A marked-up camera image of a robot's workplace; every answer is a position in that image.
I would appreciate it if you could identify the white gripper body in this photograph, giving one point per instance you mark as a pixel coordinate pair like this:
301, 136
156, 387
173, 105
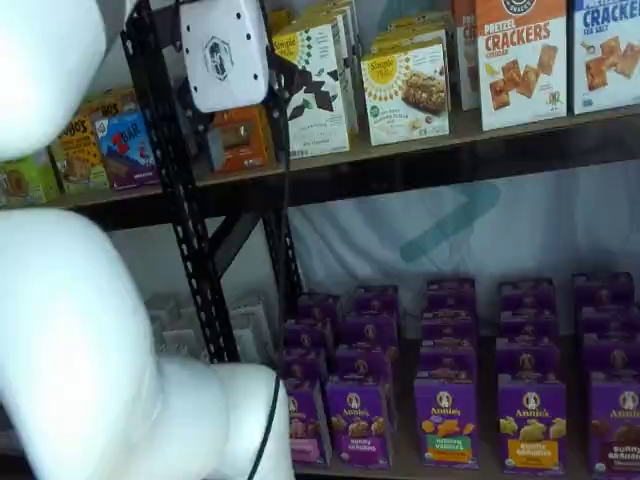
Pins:
222, 55

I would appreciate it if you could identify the purple Annie's box pink patch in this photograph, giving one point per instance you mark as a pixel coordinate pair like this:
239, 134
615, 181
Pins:
305, 367
307, 337
310, 425
320, 307

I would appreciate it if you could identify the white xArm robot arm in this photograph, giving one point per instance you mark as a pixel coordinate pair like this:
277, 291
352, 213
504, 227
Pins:
75, 325

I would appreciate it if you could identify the Simple Mills sweet thins box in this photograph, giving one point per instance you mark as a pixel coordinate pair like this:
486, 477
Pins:
325, 17
325, 135
340, 5

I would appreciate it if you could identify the black metal shelf rack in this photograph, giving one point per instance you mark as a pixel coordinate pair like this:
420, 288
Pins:
165, 150
450, 172

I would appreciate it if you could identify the yellow Bobo's box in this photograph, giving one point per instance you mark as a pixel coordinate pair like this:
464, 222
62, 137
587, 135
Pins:
80, 160
112, 102

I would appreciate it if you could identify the Simple Mills bars box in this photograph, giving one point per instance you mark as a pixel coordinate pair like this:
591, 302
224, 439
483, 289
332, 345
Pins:
410, 37
400, 120
420, 21

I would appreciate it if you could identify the green Bobo's box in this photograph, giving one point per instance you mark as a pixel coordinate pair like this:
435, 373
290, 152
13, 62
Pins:
30, 182

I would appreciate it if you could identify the orange pretzel crackers box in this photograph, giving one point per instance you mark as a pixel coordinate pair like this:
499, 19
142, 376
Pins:
465, 75
520, 75

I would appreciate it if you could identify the purple Annie's box violet patch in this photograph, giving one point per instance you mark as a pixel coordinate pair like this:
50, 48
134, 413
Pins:
357, 430
362, 362
370, 330
375, 300

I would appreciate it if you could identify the purple Annie's box green patch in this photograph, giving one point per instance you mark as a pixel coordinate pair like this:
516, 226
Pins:
447, 360
445, 430
450, 295
449, 327

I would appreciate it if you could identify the purple Annie's box yellow patch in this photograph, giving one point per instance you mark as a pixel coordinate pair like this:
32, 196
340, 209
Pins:
527, 360
526, 295
529, 325
532, 430

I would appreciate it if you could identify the blue pretzel crackers box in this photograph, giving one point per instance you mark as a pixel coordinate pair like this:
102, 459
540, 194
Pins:
610, 75

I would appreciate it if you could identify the purple Annie's box brown patch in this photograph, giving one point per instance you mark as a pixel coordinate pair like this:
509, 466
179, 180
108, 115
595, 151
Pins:
615, 425
610, 320
612, 355
602, 289

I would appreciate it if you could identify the white printed carton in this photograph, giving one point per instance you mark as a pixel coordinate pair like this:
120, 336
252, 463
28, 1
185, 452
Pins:
167, 310
255, 312
180, 340
250, 345

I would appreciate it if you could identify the blue tape strip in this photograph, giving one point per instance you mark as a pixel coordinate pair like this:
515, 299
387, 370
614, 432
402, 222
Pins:
450, 225

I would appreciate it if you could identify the white backdrop cloth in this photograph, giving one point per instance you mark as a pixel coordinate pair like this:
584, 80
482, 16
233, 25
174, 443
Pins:
550, 225

